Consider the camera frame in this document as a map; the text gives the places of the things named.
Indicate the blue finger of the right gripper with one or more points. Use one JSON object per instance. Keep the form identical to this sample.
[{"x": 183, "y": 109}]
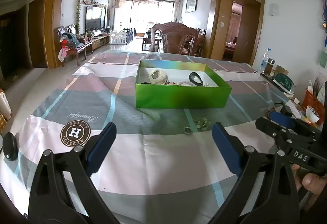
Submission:
[{"x": 282, "y": 116}]

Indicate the glass jar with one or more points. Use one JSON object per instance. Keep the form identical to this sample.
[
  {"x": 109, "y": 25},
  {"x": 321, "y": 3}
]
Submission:
[{"x": 269, "y": 66}]

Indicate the green white pouch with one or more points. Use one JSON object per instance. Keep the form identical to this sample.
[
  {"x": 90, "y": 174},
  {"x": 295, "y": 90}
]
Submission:
[{"x": 284, "y": 82}]

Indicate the black wrist watch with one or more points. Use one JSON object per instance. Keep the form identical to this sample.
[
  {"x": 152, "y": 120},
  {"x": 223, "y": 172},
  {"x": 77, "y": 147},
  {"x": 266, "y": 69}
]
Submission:
[{"x": 195, "y": 79}]

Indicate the orange plastic basket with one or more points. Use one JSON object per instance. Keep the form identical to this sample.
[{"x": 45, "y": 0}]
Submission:
[{"x": 311, "y": 100}]

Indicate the green jewelry box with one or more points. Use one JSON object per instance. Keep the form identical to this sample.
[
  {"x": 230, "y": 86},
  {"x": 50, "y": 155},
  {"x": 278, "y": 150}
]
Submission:
[{"x": 165, "y": 84}]

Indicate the flat screen television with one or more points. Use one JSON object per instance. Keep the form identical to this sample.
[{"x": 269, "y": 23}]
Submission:
[{"x": 95, "y": 18}]

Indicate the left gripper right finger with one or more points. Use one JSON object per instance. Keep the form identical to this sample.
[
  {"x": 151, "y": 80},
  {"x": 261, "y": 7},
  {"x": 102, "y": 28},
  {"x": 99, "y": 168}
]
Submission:
[{"x": 265, "y": 190}]

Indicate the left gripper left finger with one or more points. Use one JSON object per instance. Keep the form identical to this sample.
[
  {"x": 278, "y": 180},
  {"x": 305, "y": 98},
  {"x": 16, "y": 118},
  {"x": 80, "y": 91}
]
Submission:
[{"x": 50, "y": 200}]

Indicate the checkered tablecloth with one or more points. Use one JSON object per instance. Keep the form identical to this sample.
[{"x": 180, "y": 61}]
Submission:
[{"x": 160, "y": 169}]

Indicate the wooden armchair with clothes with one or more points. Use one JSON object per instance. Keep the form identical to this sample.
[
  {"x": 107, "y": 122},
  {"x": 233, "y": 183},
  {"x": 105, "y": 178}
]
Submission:
[{"x": 72, "y": 44}]

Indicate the right hand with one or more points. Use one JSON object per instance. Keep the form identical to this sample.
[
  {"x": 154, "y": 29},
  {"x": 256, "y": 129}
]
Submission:
[{"x": 311, "y": 182}]

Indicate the white baby fence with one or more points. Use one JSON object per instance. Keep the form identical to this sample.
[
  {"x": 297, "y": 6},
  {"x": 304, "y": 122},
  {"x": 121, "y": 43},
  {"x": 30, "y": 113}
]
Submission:
[{"x": 118, "y": 38}]

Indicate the dark wooden dining chair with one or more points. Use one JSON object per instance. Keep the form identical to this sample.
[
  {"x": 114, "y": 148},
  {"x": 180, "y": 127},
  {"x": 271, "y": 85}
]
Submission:
[{"x": 178, "y": 38}]

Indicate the wooden tv cabinet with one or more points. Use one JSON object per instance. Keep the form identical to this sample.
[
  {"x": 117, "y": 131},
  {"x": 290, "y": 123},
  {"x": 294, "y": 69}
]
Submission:
[{"x": 97, "y": 41}]

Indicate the green vine garland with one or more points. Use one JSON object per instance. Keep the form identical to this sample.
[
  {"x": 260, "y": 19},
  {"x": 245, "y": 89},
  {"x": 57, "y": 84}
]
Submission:
[{"x": 78, "y": 6}]

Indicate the framed wall picture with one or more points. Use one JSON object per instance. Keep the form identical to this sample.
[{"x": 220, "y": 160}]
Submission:
[{"x": 191, "y": 6}]

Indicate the red white paper bag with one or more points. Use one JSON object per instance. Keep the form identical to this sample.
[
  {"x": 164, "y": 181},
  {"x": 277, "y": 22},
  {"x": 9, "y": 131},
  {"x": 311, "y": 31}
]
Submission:
[{"x": 4, "y": 106}]

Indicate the black oval case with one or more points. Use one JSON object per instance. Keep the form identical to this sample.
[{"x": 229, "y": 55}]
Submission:
[{"x": 10, "y": 147}]

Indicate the clear water bottle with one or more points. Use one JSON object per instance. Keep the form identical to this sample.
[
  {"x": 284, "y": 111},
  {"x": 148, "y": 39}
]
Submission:
[{"x": 264, "y": 60}]

